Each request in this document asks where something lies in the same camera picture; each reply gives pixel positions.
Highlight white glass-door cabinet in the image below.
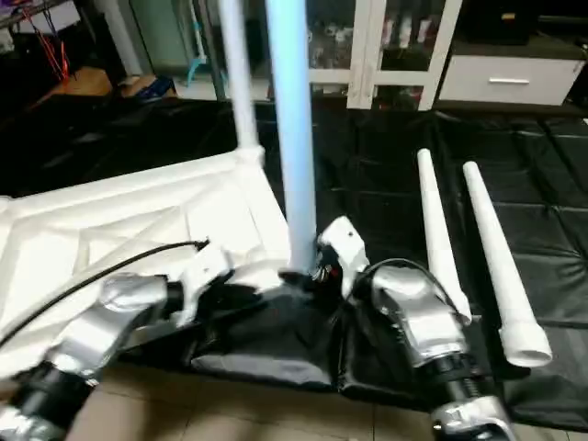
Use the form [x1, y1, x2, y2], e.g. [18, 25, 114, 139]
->
[266, 0, 462, 111]

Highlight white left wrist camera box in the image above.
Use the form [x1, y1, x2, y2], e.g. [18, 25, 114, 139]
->
[171, 243, 236, 324]

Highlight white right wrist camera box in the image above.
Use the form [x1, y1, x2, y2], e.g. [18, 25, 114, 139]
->
[316, 217, 370, 297]

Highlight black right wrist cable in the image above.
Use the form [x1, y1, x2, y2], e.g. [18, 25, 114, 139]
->
[326, 257, 471, 332]

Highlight brown wooden desk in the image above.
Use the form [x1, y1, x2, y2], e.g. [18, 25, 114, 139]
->
[37, 66, 116, 107]

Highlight red cables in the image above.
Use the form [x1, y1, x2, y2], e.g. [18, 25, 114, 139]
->
[28, 9, 73, 82]

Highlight white drawer unit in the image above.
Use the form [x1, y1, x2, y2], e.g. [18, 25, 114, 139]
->
[439, 51, 585, 106]

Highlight white plastic table top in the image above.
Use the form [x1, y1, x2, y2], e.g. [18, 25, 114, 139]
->
[0, 145, 318, 379]

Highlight white plastic table leg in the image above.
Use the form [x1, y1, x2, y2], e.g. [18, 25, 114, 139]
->
[461, 161, 554, 368]
[265, 0, 321, 288]
[219, 0, 266, 164]
[416, 148, 473, 324]

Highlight black work mat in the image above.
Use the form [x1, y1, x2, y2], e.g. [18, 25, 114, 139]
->
[0, 96, 588, 433]

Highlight teal long-handled dustpan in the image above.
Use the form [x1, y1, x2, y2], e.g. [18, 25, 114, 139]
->
[182, 0, 212, 85]

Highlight black speaker box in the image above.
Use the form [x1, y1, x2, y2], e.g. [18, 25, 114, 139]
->
[470, 0, 545, 43]

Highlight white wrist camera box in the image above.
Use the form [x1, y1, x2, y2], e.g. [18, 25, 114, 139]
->
[316, 217, 370, 297]
[171, 243, 236, 324]

